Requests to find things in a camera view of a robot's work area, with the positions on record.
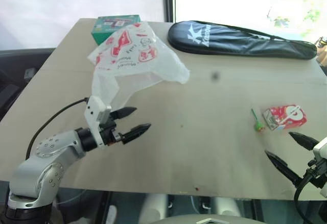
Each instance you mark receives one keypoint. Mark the black badminton racket cover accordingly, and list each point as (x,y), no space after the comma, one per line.
(230,40)

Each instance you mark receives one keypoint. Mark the white red-printed plastic bag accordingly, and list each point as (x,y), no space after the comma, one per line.
(138,60)

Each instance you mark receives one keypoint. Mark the green stick toy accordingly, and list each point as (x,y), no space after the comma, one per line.
(259,126)

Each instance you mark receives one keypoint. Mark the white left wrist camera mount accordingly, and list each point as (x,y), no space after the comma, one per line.
(93,117)

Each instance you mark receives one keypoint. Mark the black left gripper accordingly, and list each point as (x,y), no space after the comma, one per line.
(108,132)

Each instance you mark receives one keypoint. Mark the dark seat beside table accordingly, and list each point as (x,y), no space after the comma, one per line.
(15,81)

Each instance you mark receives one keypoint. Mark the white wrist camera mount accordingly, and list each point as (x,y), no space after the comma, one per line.
(321,147)
(93,117)

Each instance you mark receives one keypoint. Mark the green cardboard box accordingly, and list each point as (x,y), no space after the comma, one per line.
(104,28)

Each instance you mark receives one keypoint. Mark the yellowish object beside table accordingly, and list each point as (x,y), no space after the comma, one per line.
(322,50)

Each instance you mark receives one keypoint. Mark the red drink carton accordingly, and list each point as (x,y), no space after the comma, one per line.
(286,117)

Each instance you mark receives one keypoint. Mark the grey rounded shapes under table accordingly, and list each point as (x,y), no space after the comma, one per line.
(204,208)

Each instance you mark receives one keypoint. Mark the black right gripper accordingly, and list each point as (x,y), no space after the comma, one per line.
(319,173)

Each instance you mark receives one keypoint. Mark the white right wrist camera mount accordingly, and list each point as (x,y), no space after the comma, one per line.
(321,147)

